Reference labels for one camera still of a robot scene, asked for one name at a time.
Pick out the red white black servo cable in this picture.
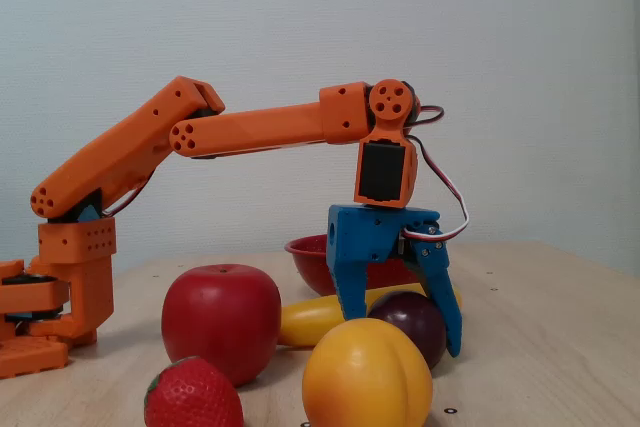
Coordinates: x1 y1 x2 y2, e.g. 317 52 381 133
399 104 472 243

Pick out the orange yellow peach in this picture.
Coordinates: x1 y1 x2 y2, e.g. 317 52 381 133
301 317 434 427

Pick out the red speckled bowl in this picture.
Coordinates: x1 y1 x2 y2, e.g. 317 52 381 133
284 233 427 297

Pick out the red apple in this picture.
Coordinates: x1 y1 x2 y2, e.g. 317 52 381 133
161 263 283 388

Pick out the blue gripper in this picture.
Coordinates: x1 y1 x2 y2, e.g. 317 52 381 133
326 204 464 359

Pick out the dark purple plum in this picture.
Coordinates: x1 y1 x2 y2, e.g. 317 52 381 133
367 290 448 371

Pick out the red strawberry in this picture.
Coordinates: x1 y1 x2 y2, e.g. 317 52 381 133
143 355 245 427

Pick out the yellow banana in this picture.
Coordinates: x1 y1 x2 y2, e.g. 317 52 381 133
278 282 464 348

